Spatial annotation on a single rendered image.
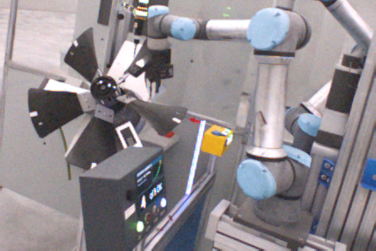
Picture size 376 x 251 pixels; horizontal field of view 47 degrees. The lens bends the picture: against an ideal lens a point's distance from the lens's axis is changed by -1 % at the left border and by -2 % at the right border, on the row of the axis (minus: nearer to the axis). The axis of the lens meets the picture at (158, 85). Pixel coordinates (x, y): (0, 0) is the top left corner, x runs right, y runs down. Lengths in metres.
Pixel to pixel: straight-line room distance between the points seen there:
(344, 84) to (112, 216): 0.91
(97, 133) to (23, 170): 1.53
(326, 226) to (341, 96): 0.44
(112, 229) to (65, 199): 2.10
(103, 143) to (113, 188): 0.82
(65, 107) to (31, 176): 1.38
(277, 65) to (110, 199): 0.57
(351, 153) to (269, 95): 0.42
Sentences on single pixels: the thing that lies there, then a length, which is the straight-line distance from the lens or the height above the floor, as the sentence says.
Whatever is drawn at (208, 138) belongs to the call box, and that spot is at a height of 1.05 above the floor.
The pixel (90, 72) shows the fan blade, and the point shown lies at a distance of 2.00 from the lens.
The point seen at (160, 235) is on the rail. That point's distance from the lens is 1.56.
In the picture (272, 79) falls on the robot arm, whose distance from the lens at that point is 1.23.
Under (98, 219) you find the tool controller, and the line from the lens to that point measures 1.05.
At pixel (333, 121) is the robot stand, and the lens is 1.59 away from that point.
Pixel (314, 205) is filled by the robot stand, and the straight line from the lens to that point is 1.66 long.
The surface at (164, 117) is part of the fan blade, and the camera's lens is 1.78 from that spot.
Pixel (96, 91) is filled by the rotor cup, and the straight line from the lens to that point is 1.85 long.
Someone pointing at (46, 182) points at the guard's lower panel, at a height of 0.23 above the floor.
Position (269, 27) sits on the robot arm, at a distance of 1.20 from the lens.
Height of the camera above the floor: 1.68
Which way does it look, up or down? 13 degrees down
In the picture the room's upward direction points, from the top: 10 degrees clockwise
